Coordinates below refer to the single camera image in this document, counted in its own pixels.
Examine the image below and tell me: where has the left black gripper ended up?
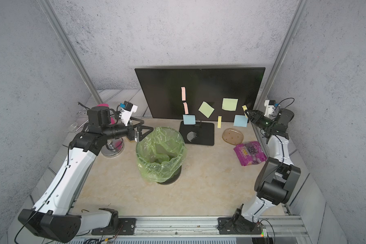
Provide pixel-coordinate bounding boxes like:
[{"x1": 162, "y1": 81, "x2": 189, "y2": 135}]
[{"x1": 102, "y1": 117, "x2": 153, "y2": 142}]

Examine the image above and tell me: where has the blue sticky note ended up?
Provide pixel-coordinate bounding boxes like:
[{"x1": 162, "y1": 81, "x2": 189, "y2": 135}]
[
  {"x1": 233, "y1": 115, "x2": 249, "y2": 127},
  {"x1": 183, "y1": 114, "x2": 196, "y2": 125}
]

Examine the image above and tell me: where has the green sticky note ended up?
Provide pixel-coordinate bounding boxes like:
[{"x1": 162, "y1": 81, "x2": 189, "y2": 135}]
[
  {"x1": 198, "y1": 101, "x2": 215, "y2": 119},
  {"x1": 222, "y1": 98, "x2": 239, "y2": 111}
]

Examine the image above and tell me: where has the pink sticky strip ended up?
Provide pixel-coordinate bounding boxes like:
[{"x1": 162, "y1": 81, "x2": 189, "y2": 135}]
[
  {"x1": 181, "y1": 86, "x2": 186, "y2": 101},
  {"x1": 183, "y1": 102, "x2": 189, "y2": 114}
]

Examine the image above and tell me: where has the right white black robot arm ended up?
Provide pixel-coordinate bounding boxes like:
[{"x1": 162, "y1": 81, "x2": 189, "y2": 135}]
[{"x1": 218, "y1": 109, "x2": 301, "y2": 235}]

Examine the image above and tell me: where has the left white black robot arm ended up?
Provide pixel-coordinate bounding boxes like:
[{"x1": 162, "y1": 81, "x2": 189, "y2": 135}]
[{"x1": 18, "y1": 103, "x2": 153, "y2": 243}]

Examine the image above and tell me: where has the black computer monitor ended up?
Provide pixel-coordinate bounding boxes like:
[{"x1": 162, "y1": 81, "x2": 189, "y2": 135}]
[{"x1": 135, "y1": 67, "x2": 265, "y2": 122}]

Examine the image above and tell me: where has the black monitor stand base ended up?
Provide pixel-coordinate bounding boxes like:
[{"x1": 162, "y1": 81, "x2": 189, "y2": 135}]
[{"x1": 179, "y1": 121, "x2": 215, "y2": 146}]

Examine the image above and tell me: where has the brown oval soap dish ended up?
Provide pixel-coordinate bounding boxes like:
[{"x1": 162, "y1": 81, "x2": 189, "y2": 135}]
[{"x1": 222, "y1": 128, "x2": 244, "y2": 145}]

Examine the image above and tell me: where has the green bag lined trash bin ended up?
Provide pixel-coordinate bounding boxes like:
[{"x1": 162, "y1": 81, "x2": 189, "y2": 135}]
[{"x1": 136, "y1": 127, "x2": 187, "y2": 185}]

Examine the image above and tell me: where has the purple snack packet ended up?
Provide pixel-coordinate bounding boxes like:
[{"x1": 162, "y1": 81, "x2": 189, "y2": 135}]
[{"x1": 233, "y1": 141, "x2": 267, "y2": 166}]

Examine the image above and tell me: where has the clear wine glass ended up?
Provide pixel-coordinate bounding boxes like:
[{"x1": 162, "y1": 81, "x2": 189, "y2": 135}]
[{"x1": 67, "y1": 121, "x2": 87, "y2": 133}]

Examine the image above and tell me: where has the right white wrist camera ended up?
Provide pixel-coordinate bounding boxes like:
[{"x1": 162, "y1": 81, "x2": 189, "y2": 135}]
[{"x1": 264, "y1": 100, "x2": 278, "y2": 118}]

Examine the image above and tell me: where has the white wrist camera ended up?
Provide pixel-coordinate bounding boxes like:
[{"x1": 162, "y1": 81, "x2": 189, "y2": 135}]
[
  {"x1": 119, "y1": 101, "x2": 138, "y2": 126},
  {"x1": 264, "y1": 100, "x2": 278, "y2": 118}
]

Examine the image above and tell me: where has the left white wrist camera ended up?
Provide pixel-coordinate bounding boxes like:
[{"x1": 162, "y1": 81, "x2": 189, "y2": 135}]
[{"x1": 119, "y1": 101, "x2": 138, "y2": 126}]

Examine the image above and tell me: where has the right aluminium corner post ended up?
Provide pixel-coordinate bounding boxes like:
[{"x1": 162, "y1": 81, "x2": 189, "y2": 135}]
[{"x1": 254, "y1": 0, "x2": 309, "y2": 110}]

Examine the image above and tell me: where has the aluminium corner post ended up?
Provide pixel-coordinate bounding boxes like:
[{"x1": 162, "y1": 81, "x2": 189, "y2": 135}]
[
  {"x1": 254, "y1": 0, "x2": 309, "y2": 110},
  {"x1": 38, "y1": 0, "x2": 103, "y2": 104}
]

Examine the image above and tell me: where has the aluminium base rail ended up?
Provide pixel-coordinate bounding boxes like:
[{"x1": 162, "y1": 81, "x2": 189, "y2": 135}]
[{"x1": 48, "y1": 215, "x2": 313, "y2": 244}]

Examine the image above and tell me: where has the left aluminium corner post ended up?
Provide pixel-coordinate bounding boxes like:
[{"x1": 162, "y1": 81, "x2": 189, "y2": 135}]
[{"x1": 38, "y1": 0, "x2": 103, "y2": 104}]

